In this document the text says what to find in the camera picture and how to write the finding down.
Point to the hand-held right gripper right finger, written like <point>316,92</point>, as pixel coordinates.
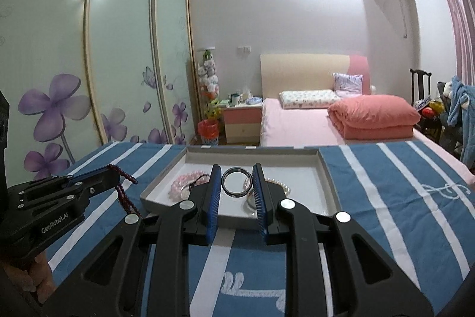
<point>260,205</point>

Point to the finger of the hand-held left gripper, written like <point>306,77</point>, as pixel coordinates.
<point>89,174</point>
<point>100,185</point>

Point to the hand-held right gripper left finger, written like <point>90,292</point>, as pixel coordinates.
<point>213,205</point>

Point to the grey cardboard box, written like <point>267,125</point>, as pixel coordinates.
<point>289,168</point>

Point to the person's left hand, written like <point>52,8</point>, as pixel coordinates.
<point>39,272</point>

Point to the silver bangle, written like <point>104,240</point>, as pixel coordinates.
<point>249,203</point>

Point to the red waste bin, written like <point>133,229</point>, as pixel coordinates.
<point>208,133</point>

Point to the pink cream nightstand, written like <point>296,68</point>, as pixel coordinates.
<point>241,124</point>

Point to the bed with pink sheet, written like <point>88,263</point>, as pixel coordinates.
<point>293,127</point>

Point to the white mug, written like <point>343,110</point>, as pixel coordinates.
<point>235,99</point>

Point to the white patterned pillow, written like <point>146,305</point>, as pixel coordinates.
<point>306,98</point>

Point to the flower print sliding wardrobe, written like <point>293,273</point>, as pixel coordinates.
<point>122,60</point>

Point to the stuffed toy column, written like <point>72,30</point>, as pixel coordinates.
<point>208,79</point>

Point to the blue white striped blanket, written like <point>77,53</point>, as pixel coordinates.
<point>389,198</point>

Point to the cream pink headboard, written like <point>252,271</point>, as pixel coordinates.
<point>297,73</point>

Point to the folded pink quilt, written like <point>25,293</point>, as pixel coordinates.
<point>374,116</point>

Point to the purple patterned pillow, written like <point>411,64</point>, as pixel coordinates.
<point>349,83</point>

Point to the dark wooden chair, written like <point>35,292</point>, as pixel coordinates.
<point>421,86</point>

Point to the blue plush garment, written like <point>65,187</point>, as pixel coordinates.
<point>462,109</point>

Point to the pink curtain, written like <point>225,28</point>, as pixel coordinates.
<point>460,12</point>

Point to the white wall outlet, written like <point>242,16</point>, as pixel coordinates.
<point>245,49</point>

